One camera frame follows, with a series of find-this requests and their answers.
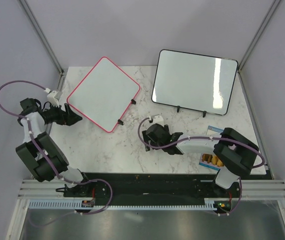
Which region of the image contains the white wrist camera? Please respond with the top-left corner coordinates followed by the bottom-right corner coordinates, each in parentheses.
top-left (147, 114), bottom-right (164, 126)
top-left (44, 88), bottom-right (62, 107)

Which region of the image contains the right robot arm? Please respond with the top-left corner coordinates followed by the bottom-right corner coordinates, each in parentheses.
top-left (138, 123), bottom-right (265, 197)

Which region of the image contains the black framed whiteboard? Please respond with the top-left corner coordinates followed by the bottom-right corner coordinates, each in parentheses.
top-left (151, 49), bottom-right (239, 116)

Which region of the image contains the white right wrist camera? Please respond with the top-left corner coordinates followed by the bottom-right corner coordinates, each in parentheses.
top-left (147, 114), bottom-right (164, 126)

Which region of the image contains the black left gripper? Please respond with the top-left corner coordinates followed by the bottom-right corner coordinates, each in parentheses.
top-left (43, 101), bottom-right (82, 127)

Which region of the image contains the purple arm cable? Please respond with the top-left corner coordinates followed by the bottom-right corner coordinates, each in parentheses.
top-left (137, 117), bottom-right (267, 217)
top-left (0, 80), bottom-right (113, 228)

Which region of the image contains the black whiteboard clip near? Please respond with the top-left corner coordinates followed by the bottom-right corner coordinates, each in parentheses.
top-left (117, 119), bottom-right (124, 125)

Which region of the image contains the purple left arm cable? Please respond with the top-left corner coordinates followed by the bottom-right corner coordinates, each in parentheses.
top-left (0, 80), bottom-right (113, 228)

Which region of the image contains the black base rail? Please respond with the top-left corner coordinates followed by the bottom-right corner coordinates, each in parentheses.
top-left (62, 171), bottom-right (242, 201)

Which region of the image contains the white slotted cable duct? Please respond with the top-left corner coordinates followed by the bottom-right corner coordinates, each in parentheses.
top-left (28, 199), bottom-right (231, 211)

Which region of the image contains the dog picture book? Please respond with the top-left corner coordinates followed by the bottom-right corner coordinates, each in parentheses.
top-left (199, 125), bottom-right (225, 171)

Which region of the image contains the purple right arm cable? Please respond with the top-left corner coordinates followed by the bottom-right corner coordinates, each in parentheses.
top-left (137, 117), bottom-right (267, 217)

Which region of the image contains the pink framed whiteboard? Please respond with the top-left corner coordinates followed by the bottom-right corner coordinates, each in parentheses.
top-left (66, 56), bottom-right (141, 133)

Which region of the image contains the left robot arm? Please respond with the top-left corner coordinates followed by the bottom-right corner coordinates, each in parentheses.
top-left (15, 98), bottom-right (93, 197)

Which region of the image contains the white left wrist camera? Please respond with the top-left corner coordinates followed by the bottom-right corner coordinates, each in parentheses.
top-left (44, 88), bottom-right (62, 107)

